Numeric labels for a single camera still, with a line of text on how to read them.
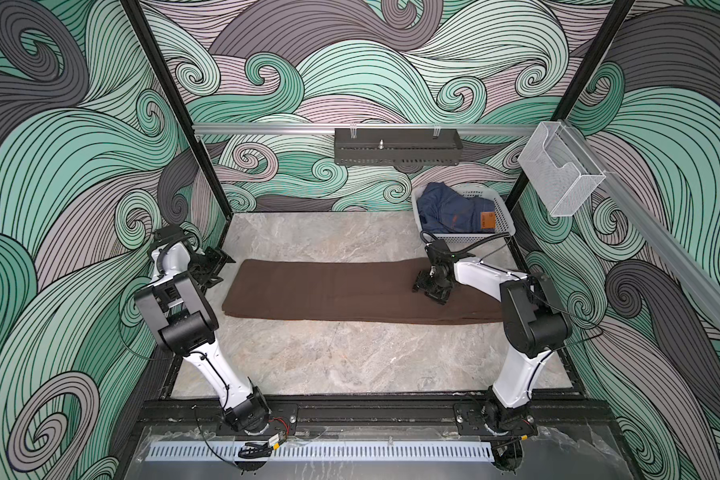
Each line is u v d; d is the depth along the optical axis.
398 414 0.75
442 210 1.11
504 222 1.07
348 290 0.98
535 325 0.49
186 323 0.51
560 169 0.78
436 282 0.81
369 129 0.94
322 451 0.70
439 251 0.76
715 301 0.51
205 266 0.80
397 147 0.97
